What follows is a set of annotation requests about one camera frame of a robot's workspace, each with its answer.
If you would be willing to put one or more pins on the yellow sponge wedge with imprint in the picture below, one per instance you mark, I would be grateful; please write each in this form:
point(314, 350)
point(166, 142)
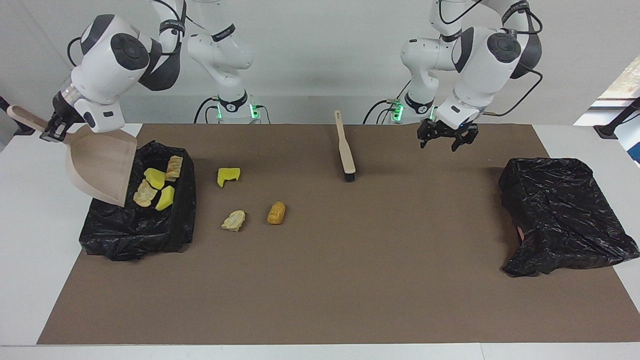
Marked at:
point(155, 178)

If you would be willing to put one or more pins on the small yellow sponge wedge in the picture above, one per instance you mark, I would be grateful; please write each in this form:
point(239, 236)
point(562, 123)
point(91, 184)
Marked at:
point(165, 199)

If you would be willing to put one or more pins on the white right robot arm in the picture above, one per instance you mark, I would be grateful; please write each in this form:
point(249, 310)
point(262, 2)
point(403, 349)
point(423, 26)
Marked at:
point(110, 65)

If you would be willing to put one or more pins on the beige plastic dustpan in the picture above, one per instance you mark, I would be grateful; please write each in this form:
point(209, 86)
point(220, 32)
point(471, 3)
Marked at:
point(100, 165)

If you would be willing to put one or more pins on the bright window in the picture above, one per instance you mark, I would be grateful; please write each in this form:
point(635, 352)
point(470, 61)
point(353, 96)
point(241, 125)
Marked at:
point(622, 82)

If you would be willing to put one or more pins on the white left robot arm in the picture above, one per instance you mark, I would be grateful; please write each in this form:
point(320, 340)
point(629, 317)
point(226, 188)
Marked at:
point(480, 65)

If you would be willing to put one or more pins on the brown table mat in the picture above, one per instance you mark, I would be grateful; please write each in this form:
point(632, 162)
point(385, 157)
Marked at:
point(320, 300)

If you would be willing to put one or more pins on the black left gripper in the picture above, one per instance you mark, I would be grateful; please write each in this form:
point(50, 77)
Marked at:
point(450, 126)

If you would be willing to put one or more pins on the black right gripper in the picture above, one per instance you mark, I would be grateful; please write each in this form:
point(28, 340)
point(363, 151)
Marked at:
point(66, 109)

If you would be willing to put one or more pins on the ribbed beige foam chunk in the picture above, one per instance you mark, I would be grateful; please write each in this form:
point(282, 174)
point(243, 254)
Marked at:
point(174, 168)

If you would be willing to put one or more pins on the pale beige foam chunk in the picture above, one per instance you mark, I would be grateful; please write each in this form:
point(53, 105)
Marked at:
point(234, 220)

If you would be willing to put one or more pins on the orange brown foam lump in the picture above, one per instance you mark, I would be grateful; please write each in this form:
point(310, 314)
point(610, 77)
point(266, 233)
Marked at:
point(276, 213)

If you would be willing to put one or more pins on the notched yellow sponge piece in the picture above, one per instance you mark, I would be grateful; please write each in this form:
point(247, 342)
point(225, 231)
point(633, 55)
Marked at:
point(227, 176)

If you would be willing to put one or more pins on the black trash bag bin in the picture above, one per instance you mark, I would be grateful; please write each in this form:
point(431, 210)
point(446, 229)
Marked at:
point(140, 235)
point(560, 210)

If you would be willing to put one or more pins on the red bin beneath black bag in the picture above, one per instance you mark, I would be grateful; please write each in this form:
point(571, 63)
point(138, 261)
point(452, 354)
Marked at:
point(520, 233)

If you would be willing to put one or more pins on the beige hand brush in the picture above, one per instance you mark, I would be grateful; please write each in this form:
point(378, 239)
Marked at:
point(345, 150)

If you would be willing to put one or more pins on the black camera stand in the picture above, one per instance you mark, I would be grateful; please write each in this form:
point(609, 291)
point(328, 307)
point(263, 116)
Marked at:
point(607, 131)
point(27, 132)

